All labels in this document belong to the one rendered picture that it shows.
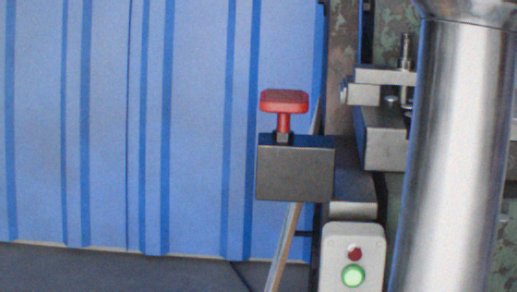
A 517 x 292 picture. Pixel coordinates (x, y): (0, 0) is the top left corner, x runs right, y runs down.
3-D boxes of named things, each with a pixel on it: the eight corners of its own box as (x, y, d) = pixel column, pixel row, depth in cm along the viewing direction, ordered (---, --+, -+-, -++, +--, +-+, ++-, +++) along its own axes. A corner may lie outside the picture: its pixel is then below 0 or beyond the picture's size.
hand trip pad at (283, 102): (306, 164, 136) (309, 102, 134) (256, 162, 136) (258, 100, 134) (306, 148, 143) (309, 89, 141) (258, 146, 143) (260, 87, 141)
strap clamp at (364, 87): (454, 111, 158) (459, 41, 155) (340, 103, 158) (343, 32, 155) (450, 101, 163) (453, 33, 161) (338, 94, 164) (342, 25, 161)
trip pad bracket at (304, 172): (328, 289, 141) (338, 139, 136) (251, 286, 141) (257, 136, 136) (327, 272, 147) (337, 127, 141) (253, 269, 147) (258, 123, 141)
